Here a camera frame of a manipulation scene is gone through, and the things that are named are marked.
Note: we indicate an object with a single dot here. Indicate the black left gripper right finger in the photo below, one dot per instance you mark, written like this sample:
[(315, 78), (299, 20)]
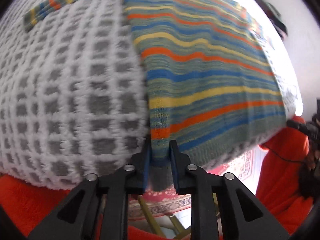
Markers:
[(221, 206)]

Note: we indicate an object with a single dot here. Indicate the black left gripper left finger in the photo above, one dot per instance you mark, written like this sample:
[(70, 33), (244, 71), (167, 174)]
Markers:
[(97, 207)]

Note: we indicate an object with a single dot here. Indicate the colourful striped knit sweater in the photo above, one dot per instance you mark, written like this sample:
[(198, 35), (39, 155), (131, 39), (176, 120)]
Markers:
[(98, 81)]

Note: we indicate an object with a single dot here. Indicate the red patterned floor rug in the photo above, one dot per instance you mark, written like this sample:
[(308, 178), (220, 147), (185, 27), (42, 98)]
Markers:
[(167, 201)]

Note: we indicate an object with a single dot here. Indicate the white grey checkered blanket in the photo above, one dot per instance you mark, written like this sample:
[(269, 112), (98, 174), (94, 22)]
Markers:
[(224, 16)]

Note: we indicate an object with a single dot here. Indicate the dark wooden side furniture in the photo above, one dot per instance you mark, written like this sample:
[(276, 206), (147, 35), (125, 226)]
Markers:
[(274, 16)]

